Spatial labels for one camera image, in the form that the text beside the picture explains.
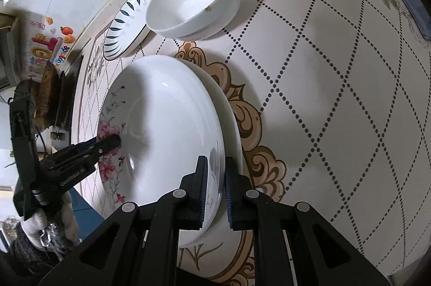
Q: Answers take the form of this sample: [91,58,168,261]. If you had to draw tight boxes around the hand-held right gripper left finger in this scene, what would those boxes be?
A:
[37,155,209,286]

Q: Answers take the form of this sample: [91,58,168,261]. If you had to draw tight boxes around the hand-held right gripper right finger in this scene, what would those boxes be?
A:
[224,156,393,286]

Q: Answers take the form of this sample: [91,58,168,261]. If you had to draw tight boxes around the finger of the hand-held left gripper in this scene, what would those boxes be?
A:
[41,133,122,173]

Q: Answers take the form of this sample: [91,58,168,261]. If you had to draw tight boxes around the white floral deep plate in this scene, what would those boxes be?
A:
[98,54,225,248]

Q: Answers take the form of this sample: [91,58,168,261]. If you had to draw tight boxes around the plain white plate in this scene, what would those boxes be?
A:
[182,59,244,234]

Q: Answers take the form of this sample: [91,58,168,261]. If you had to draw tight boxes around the blue leaf pattern plate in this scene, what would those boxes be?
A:
[103,0,164,60]

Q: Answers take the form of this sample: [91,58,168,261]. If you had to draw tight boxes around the person's left forearm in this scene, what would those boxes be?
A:
[7,225,71,277]

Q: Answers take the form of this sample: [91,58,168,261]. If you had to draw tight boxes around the person's left hand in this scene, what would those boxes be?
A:
[21,189,80,243]

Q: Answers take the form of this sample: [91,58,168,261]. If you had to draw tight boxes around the brown rusty pan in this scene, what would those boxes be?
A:
[34,60,62,128]

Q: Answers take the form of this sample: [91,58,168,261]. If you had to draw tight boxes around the blue box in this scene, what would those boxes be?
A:
[69,188,106,241]

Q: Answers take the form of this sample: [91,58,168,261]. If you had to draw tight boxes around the grey metal appliance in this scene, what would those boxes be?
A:
[0,13,19,89]

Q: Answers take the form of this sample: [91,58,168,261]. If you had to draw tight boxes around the grey blue cloth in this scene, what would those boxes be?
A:
[372,0,431,41]

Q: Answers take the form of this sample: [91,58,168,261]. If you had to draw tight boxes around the black cable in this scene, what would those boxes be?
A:
[34,129,48,155]

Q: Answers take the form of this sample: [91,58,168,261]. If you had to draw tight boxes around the colourful wall poster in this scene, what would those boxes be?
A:
[25,15,75,78]

